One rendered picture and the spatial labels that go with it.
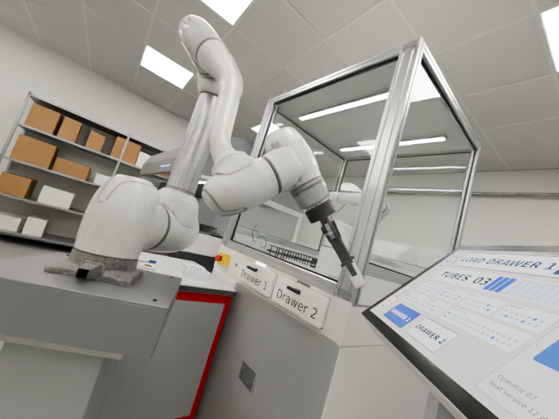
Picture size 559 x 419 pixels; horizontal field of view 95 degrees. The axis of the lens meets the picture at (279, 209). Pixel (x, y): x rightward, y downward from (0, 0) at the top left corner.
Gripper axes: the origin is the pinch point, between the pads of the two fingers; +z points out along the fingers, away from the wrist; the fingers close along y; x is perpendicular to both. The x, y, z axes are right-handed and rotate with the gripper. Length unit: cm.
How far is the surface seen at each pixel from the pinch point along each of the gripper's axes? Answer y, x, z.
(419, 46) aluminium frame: 46, -61, -54
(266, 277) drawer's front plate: 48, 40, 1
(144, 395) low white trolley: 25, 106, 19
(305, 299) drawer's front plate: 30.4, 23.3, 11.8
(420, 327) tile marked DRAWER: -21.0, -6.8, 5.7
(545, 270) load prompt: -22.7, -26.4, 3.3
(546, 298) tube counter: -28.7, -21.9, 3.1
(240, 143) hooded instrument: 134, 39, -87
